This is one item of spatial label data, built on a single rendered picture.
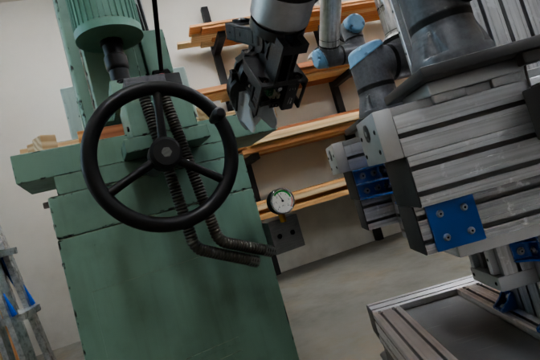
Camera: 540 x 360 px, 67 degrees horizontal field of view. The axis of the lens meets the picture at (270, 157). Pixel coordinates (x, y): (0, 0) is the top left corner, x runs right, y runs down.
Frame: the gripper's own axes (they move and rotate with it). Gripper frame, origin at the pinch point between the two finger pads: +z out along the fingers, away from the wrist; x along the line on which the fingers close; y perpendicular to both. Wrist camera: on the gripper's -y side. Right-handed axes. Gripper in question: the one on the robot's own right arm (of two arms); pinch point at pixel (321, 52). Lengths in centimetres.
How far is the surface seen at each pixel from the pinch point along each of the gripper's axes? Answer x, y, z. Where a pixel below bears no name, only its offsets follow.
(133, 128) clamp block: -89, 23, -83
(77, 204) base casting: -106, 33, -75
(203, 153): -77, 32, -71
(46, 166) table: -108, 23, -76
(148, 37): -74, -14, -38
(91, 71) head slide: -94, -4, -49
